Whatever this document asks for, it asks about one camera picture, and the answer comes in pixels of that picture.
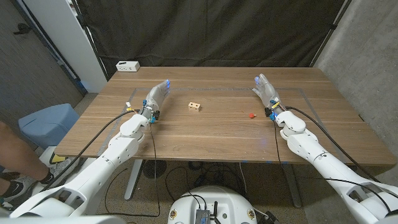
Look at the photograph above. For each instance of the grey table leg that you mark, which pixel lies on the grey table leg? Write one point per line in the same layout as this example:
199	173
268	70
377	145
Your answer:
292	186

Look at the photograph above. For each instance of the black backdrop stand pole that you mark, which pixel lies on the black backdrop stand pole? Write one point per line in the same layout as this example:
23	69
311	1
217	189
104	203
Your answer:
93	46
332	27

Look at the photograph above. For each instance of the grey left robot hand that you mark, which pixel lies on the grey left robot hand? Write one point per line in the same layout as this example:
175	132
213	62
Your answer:
155	99

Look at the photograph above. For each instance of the wooden block with holes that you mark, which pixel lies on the wooden block with holes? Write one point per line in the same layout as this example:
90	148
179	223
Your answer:
194	106

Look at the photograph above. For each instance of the white power strip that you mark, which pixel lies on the white power strip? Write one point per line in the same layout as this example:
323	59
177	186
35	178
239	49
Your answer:
127	66

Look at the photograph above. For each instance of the blue padded stool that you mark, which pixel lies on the blue padded stool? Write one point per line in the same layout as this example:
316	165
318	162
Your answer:
46	124

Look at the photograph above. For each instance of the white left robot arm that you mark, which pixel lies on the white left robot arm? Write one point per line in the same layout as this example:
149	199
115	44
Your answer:
118	149

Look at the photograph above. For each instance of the white cabinet panel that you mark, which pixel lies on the white cabinet panel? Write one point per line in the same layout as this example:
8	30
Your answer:
62	31

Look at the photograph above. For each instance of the grey module on torso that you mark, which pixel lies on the grey module on torso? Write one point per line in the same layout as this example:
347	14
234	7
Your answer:
202	217

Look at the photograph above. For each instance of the red-headed wooden screw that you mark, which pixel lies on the red-headed wooden screw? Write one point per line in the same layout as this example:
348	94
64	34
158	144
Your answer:
251	115

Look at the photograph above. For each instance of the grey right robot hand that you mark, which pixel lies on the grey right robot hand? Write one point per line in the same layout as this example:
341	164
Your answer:
269	93

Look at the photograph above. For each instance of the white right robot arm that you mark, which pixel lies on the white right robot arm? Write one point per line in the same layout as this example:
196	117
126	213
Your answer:
311	146

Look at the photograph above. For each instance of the person's bare limb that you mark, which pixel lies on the person's bare limb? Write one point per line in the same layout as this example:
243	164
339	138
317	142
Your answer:
15	155

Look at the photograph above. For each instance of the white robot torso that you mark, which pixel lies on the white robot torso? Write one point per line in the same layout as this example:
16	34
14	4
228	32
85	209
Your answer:
224	202

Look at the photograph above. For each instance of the yellow and black floor object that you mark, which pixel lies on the yellow and black floor object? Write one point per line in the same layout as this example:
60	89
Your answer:
58	159

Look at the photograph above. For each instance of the black sneaker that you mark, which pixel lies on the black sneaker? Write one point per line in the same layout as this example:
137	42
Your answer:
14	188

